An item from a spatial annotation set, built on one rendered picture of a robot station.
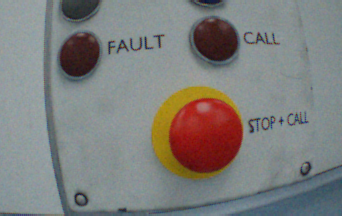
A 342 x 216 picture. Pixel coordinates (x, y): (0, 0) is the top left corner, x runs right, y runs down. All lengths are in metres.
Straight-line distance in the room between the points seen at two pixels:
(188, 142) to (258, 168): 0.06
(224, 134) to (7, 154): 3.86
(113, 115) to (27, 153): 3.84
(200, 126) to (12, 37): 3.86
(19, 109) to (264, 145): 3.83
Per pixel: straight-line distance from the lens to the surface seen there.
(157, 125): 0.45
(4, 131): 4.26
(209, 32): 0.45
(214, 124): 0.43
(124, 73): 0.45
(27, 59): 4.27
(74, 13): 0.44
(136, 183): 0.45
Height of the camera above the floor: 0.92
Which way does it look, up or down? 3 degrees down
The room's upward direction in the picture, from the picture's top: 5 degrees counter-clockwise
